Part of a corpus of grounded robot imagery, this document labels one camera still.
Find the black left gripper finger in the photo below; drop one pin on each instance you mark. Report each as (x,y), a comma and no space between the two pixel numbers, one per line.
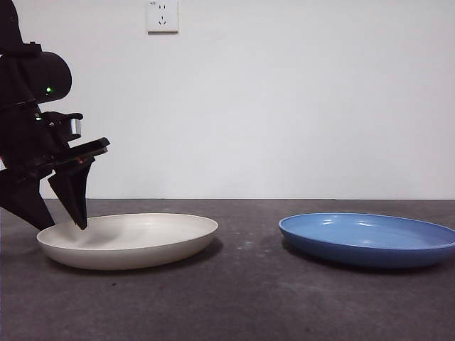
(73,195)
(25,202)

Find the white plate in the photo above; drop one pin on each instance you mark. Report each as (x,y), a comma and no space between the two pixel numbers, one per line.
(142,241)

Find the blue plate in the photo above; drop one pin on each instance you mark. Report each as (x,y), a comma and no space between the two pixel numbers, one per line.
(355,248)

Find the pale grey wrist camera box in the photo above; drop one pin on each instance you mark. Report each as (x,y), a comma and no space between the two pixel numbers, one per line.
(75,127)

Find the white wall socket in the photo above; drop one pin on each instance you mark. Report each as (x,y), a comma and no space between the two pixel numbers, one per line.
(163,21)

